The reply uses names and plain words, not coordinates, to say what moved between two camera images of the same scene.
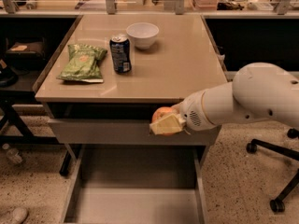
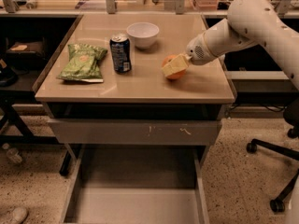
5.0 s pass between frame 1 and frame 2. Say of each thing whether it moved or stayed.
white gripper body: moved
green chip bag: stayed
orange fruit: moved
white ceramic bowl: stayed
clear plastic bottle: stayed
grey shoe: stayed
